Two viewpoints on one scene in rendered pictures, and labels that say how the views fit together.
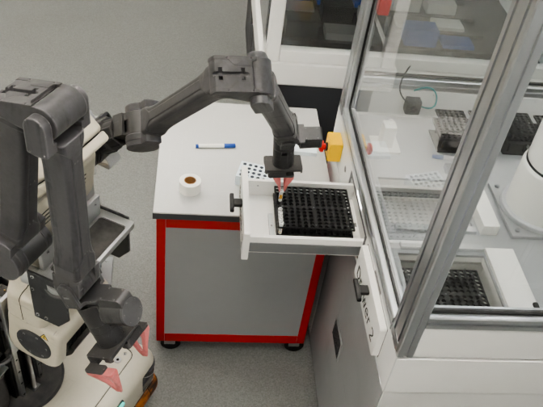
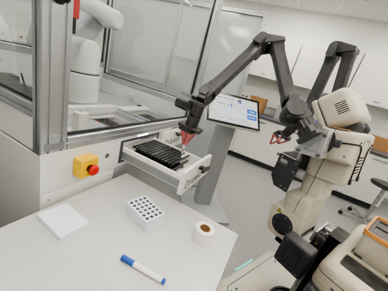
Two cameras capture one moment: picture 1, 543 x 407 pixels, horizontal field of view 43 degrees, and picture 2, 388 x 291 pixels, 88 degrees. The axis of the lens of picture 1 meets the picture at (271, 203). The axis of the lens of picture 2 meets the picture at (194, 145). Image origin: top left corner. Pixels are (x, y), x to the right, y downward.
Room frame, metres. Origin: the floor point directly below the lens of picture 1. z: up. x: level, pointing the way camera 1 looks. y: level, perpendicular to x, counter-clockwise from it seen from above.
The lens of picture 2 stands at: (2.20, 0.46, 1.28)
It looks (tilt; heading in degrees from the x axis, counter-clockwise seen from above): 19 degrees down; 210
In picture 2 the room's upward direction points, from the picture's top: 16 degrees clockwise
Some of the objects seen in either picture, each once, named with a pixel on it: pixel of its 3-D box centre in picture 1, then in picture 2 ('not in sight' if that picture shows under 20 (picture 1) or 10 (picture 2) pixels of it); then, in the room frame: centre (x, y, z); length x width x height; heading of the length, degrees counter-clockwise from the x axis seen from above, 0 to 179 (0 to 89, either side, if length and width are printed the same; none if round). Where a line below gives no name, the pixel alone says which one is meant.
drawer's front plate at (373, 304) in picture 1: (369, 298); (174, 137); (1.20, -0.29, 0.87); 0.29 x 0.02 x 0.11; 9
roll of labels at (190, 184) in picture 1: (190, 185); (203, 232); (1.65, 0.27, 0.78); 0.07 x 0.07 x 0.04
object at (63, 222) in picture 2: (298, 145); (63, 220); (1.96, -0.06, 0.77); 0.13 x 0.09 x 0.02; 95
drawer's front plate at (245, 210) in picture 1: (244, 211); (196, 172); (1.46, 0.07, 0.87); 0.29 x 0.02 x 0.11; 9
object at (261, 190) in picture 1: (314, 216); (159, 156); (1.49, -0.13, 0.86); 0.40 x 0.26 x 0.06; 99
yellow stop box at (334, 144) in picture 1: (333, 146); (86, 165); (1.83, -0.17, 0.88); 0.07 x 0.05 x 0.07; 9
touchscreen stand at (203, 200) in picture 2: not in sight; (215, 165); (0.49, -0.25, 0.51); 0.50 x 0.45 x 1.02; 47
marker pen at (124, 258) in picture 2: (215, 145); (142, 269); (1.88, 0.22, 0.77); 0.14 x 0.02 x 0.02; 105
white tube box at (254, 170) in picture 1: (256, 176); (145, 211); (1.74, 0.06, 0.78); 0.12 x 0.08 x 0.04; 84
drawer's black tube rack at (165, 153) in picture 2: (312, 215); (160, 156); (1.49, -0.12, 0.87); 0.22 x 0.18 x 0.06; 99
